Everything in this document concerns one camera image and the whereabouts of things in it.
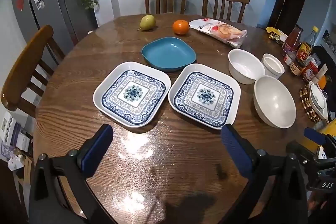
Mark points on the large white bowl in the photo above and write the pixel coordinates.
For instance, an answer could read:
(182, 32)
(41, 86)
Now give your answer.
(274, 103)

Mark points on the red sauce bottle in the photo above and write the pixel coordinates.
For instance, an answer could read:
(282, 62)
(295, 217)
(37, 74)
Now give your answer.
(293, 39)

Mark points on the yellow snack packet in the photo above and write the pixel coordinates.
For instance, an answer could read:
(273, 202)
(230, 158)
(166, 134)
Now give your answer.
(275, 34)

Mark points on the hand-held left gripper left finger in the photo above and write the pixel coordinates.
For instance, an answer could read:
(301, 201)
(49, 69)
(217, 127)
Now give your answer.
(97, 151)

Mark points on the brown sauce jar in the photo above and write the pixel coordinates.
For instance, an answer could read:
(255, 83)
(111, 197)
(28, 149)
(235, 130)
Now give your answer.
(297, 66)

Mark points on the white tissue bag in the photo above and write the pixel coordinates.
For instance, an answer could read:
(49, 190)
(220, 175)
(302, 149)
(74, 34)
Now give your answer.
(15, 163)

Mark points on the red paper decoration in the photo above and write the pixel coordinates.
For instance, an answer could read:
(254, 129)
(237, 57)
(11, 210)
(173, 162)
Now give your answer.
(20, 2)

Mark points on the medium white bowl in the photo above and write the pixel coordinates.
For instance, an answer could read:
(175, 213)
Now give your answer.
(244, 66)

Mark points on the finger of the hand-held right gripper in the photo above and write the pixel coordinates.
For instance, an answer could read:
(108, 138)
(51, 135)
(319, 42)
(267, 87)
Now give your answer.
(296, 148)
(314, 135)

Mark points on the white snack bag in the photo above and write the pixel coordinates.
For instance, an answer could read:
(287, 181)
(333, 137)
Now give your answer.
(223, 31)

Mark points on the purple box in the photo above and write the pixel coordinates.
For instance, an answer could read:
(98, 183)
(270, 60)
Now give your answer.
(18, 136)

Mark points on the red sauce jar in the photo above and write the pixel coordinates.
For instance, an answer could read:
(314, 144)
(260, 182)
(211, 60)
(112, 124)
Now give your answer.
(309, 72)

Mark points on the white rimmed plate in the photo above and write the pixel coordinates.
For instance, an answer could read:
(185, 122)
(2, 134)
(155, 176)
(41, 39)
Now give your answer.
(317, 98)

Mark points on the yellow-capped sauce bottle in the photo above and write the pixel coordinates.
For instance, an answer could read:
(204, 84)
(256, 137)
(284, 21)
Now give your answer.
(307, 48)

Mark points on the blue patterned square plate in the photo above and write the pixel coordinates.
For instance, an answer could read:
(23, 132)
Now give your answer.
(203, 95)
(131, 94)

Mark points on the white cardboard box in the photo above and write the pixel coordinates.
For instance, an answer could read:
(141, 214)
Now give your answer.
(5, 125)

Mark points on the teal square plate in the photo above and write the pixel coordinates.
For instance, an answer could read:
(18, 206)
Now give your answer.
(168, 52)

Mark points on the white ribbed ramekin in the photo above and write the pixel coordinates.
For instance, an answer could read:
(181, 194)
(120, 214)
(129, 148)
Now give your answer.
(273, 66)

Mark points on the green pear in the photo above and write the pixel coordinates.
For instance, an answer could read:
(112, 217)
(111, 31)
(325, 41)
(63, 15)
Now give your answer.
(147, 22)

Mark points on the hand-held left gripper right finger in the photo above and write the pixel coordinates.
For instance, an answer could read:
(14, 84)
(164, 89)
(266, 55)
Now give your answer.
(235, 151)

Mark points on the orange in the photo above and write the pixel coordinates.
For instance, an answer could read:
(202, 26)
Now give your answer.
(181, 27)

